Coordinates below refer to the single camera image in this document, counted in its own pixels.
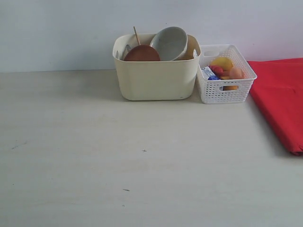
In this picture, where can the red sausage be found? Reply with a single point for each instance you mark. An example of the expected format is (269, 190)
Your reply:
(217, 70)

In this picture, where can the cream plastic tub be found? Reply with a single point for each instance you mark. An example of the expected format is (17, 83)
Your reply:
(155, 80)

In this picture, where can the yellow lemon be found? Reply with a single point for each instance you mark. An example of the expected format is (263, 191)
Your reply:
(224, 62)

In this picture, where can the yellow cheese wedge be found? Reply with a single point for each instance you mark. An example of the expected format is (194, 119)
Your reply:
(226, 77)

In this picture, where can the stainless steel cup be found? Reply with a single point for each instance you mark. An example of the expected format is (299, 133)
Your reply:
(196, 53)

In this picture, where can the red table cloth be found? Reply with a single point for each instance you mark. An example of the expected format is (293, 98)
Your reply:
(278, 93)

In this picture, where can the blue white milk carton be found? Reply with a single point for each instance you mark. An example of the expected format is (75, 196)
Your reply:
(209, 74)

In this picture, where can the pale green ceramic bowl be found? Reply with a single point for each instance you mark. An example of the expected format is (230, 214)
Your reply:
(170, 43)

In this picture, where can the white perforated plastic basket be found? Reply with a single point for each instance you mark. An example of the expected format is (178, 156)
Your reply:
(223, 91)

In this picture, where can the metal table knife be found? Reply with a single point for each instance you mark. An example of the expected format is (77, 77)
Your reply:
(126, 51)

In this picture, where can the wooden chopstick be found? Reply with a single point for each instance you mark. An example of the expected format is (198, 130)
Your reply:
(136, 35)

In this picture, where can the brown wooden plate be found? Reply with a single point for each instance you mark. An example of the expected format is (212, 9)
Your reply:
(142, 53)

